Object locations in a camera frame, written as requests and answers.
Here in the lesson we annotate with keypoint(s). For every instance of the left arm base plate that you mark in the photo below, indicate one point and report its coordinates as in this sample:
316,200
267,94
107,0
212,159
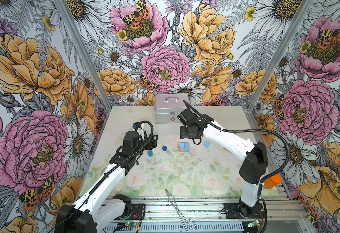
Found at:
138,211

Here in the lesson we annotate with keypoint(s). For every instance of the silver aluminium case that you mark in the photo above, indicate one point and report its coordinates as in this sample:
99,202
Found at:
168,106

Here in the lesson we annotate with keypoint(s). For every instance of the metal wire tongs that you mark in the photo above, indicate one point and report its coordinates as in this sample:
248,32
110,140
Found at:
186,224

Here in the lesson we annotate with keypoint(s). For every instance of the blue rectangular block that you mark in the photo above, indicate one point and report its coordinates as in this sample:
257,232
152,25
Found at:
186,147

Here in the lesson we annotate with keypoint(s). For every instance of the green circuit board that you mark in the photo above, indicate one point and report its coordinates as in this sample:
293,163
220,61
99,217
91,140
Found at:
128,226
253,224

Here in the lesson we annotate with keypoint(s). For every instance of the right green circuit board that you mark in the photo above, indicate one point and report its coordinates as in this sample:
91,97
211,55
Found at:
253,224

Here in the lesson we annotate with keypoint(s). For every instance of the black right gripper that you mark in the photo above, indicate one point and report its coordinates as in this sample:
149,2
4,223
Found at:
183,133

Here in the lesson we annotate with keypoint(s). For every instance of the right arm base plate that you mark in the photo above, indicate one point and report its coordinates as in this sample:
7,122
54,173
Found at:
234,210

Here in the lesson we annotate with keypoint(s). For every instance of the aluminium rail frame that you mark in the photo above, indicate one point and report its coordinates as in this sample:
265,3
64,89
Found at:
207,209

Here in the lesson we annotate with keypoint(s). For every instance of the orange plastic bottle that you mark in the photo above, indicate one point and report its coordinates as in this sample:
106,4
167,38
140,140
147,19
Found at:
272,181

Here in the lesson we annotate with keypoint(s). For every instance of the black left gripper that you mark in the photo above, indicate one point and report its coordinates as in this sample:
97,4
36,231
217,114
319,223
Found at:
150,141

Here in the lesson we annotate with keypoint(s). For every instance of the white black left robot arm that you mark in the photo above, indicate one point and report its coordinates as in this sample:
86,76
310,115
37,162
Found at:
89,214

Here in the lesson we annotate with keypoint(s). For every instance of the left green circuit board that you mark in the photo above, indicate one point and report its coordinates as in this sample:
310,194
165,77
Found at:
128,226

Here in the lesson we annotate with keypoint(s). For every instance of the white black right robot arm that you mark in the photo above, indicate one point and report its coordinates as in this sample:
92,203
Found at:
252,155

